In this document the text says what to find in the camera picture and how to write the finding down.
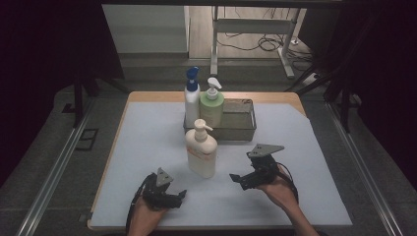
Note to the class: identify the person's right hand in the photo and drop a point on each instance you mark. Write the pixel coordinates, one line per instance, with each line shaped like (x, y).
(282, 193)

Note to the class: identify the aluminium rail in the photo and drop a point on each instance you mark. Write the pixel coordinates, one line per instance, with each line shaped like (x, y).
(52, 177)
(364, 170)

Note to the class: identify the grey mesh basket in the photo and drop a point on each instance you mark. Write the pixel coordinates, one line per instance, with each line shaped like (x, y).
(237, 126)

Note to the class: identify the green pump bottle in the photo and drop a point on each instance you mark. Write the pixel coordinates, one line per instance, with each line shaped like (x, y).
(212, 109)

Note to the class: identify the person's left hand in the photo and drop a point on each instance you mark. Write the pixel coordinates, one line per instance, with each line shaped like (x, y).
(146, 216)

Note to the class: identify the white bottle with blue pump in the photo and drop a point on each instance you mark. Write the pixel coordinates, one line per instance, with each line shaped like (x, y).
(191, 105)

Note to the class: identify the black metal stand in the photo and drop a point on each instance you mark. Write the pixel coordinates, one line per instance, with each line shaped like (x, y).
(344, 98)
(78, 98)

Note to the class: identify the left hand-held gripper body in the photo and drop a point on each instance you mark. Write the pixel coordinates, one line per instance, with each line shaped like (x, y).
(157, 193)

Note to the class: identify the white metal stand frame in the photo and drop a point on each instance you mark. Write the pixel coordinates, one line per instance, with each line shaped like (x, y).
(252, 25)

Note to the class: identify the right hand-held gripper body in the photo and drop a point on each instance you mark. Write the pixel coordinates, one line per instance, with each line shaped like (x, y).
(265, 168)

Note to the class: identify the white panel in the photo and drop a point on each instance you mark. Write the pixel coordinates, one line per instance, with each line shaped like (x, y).
(144, 29)

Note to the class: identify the cream pump bottle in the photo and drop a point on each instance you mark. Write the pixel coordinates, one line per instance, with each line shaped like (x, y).
(201, 157)

